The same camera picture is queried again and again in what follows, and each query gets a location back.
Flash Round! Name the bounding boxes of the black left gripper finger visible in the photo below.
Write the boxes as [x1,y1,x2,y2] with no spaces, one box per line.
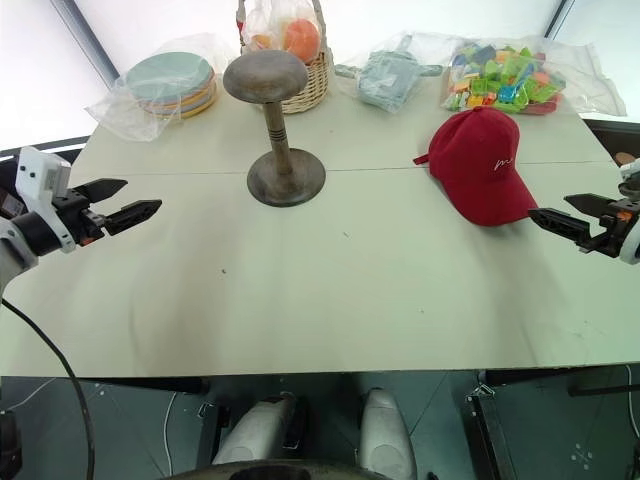
[74,177,129,205]
[102,199,164,237]

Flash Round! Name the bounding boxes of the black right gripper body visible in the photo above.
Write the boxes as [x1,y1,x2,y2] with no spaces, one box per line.
[586,197,633,258]

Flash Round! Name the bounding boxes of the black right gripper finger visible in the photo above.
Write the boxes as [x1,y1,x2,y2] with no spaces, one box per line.
[528,208,595,249]
[563,193,614,219]

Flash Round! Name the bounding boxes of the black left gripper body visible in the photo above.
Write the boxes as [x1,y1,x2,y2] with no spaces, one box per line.
[52,188,109,247]

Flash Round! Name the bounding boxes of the brown wooden hat stand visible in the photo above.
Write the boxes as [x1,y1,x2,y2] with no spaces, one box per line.
[222,49,327,207]

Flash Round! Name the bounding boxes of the red baseball cap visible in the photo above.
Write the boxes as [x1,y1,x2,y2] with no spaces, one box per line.
[412,105,540,228]

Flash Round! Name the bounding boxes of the stack of pastel plates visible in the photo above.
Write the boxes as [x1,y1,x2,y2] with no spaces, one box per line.
[124,51,219,120]

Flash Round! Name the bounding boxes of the clear plastic bag around blocks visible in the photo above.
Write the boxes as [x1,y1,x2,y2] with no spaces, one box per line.
[438,31,629,118]

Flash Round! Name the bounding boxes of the colourful plastic toy blocks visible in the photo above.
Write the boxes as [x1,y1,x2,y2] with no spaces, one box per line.
[441,41,567,116]

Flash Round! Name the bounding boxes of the woven wicker basket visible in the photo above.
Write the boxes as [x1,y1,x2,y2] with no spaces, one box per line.
[240,0,334,115]

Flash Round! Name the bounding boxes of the light blue denim garment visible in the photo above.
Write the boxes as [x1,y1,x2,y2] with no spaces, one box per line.
[335,35,444,113]

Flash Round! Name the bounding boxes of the black metal table leg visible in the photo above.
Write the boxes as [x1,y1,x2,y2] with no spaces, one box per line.
[466,388,517,480]

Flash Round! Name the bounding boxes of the clear bag of toy fruit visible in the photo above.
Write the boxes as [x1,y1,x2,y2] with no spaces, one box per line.
[241,0,322,65]

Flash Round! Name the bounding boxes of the orange toy fruit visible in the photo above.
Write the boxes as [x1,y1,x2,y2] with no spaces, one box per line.
[283,18,321,64]

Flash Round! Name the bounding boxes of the silver left robot leg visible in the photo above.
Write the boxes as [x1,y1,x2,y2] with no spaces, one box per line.
[211,393,307,467]

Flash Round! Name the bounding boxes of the silver robot leg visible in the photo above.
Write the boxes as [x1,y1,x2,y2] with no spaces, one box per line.
[211,393,307,467]
[359,387,418,480]

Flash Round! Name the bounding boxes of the clear plastic bag around garment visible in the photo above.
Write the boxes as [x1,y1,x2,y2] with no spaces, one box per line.
[333,30,452,116]

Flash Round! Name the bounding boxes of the silver right robot leg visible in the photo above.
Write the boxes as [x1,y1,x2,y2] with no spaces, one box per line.
[359,387,418,480]

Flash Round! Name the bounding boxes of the dark rounded robot body edge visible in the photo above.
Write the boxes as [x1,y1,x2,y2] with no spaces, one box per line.
[168,460,442,480]

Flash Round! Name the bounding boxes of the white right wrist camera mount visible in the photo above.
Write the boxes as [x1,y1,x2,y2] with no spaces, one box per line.
[616,158,640,265]

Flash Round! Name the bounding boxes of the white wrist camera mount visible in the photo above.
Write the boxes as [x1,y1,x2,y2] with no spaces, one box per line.
[14,146,78,251]
[616,158,640,265]

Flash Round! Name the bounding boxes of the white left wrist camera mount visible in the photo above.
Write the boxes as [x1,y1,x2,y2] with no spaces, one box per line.
[14,146,78,251]

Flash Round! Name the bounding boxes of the dark window frame bar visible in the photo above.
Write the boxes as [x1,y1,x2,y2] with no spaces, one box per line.
[543,0,577,40]
[51,0,122,92]

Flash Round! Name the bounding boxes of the black table frame bar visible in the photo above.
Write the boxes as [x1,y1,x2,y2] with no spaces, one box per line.
[94,376,210,397]
[485,367,640,398]

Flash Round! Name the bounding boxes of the white floor cable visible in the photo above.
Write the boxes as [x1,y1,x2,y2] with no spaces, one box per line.
[162,391,180,472]

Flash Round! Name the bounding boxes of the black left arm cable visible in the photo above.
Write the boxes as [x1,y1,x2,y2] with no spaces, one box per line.
[0,298,97,480]

